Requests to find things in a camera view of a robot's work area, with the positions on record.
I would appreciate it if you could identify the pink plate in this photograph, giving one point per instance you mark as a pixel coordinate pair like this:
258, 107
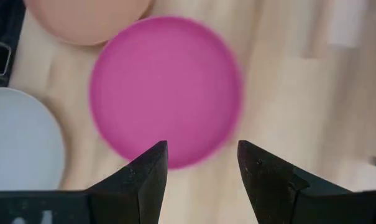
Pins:
166, 90

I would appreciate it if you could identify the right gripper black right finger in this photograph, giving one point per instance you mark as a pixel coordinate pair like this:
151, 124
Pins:
277, 193

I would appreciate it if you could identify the black rig frame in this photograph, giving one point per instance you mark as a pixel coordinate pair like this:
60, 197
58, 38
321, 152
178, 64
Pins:
1, 25

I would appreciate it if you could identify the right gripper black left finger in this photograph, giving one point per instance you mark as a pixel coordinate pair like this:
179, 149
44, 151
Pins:
135, 193

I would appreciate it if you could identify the tan plate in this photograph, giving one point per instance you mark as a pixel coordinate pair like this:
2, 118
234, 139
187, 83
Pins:
88, 18

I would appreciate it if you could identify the grey plate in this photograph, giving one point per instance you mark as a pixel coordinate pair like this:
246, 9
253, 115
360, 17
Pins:
16, 140

